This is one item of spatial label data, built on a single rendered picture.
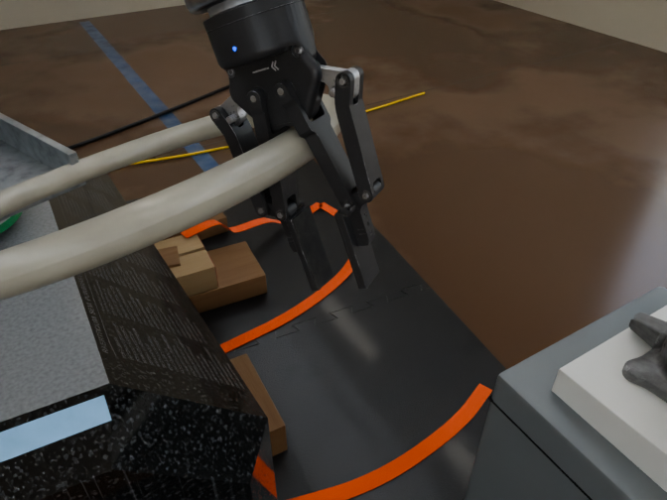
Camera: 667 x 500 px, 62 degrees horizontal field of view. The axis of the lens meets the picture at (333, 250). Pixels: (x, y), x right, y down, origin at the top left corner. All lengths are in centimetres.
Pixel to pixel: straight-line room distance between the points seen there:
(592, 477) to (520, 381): 15
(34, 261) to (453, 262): 210
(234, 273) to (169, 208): 177
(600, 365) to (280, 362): 124
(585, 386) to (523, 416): 10
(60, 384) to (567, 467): 73
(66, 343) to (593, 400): 78
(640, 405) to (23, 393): 85
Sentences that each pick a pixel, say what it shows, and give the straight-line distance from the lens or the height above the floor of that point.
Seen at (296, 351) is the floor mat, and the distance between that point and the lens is 195.
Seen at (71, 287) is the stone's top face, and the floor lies 80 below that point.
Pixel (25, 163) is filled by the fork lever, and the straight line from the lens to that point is 94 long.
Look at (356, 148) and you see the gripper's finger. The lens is 42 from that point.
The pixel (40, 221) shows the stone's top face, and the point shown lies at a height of 80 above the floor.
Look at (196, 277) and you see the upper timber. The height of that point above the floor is 18.
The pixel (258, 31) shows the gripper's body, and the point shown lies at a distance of 41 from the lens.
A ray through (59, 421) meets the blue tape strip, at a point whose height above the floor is 79.
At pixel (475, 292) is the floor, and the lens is 225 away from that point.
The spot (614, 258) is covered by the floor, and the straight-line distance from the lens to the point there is 263.
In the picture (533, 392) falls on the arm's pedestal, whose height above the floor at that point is 80.
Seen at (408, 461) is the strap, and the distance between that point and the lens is 170.
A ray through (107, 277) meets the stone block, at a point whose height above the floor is 75.
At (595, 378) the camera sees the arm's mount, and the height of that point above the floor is 85.
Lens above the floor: 145
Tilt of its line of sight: 37 degrees down
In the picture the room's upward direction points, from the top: straight up
